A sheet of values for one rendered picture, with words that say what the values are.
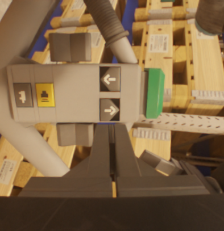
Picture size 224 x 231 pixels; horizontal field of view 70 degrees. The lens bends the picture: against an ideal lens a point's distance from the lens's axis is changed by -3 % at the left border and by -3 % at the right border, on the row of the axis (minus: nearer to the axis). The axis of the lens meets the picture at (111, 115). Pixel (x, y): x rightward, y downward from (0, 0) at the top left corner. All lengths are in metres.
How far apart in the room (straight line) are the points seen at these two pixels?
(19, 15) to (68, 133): 0.19
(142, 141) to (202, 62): 0.71
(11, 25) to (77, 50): 0.11
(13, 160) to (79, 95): 1.04
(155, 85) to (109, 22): 0.11
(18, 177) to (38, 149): 0.88
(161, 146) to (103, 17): 0.82
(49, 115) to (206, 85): 1.08
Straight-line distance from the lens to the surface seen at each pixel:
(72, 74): 0.26
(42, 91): 0.27
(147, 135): 1.00
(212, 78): 1.28
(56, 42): 0.27
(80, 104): 0.26
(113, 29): 0.26
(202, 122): 1.16
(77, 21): 1.94
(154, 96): 0.27
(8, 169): 1.26
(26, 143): 0.33
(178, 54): 1.38
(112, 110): 0.26
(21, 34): 0.30
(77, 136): 0.29
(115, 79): 0.25
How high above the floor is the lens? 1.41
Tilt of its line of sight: 14 degrees down
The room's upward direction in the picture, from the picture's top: 94 degrees clockwise
